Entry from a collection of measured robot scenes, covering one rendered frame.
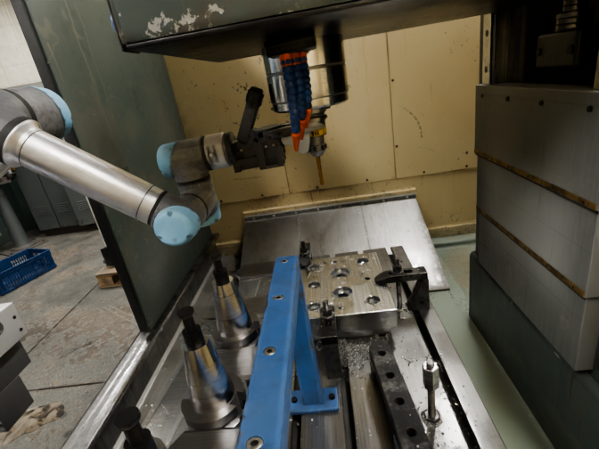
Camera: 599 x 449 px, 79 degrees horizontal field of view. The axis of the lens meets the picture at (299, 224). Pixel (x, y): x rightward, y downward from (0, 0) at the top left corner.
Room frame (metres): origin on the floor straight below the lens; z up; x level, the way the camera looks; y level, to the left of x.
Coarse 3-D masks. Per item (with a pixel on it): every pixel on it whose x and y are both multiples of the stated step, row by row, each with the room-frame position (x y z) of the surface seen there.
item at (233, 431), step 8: (184, 432) 0.26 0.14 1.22; (192, 432) 0.25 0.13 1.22; (200, 432) 0.25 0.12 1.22; (208, 432) 0.25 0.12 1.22; (216, 432) 0.25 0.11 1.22; (224, 432) 0.25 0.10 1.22; (232, 432) 0.25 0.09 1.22; (176, 440) 0.25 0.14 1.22; (184, 440) 0.25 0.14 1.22; (192, 440) 0.24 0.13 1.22; (200, 440) 0.24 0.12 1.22; (208, 440) 0.24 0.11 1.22; (216, 440) 0.24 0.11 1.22; (224, 440) 0.24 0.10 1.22; (232, 440) 0.24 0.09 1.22; (168, 448) 0.24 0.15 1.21; (176, 448) 0.24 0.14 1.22; (184, 448) 0.24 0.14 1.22; (192, 448) 0.24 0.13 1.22; (200, 448) 0.23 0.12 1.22; (208, 448) 0.23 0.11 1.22; (216, 448) 0.23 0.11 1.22; (224, 448) 0.23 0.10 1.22; (232, 448) 0.23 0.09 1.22
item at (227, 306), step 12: (216, 288) 0.38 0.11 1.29; (228, 288) 0.38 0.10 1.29; (216, 300) 0.38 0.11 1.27; (228, 300) 0.38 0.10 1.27; (240, 300) 0.39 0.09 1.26; (216, 312) 0.38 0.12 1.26; (228, 312) 0.38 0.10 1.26; (240, 312) 0.38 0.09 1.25; (228, 324) 0.37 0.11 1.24; (240, 324) 0.38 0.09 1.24; (228, 336) 0.37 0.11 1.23
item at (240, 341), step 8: (248, 312) 0.42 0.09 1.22; (256, 320) 0.40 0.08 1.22; (216, 328) 0.41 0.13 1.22; (256, 328) 0.40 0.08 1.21; (216, 336) 0.38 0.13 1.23; (240, 336) 0.37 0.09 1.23; (248, 336) 0.37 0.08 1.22; (256, 336) 0.38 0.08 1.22; (216, 344) 0.37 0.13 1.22; (224, 344) 0.36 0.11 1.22; (232, 344) 0.36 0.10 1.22; (240, 344) 0.36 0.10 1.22; (248, 344) 0.37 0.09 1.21; (256, 344) 0.37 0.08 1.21
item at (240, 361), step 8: (224, 352) 0.36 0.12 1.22; (232, 352) 0.36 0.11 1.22; (240, 352) 0.35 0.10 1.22; (248, 352) 0.35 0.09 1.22; (224, 360) 0.34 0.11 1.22; (232, 360) 0.34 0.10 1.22; (240, 360) 0.34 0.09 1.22; (248, 360) 0.34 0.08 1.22; (232, 368) 0.33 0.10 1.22; (240, 368) 0.33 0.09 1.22; (248, 368) 0.32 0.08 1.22; (240, 376) 0.31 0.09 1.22; (248, 376) 0.31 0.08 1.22
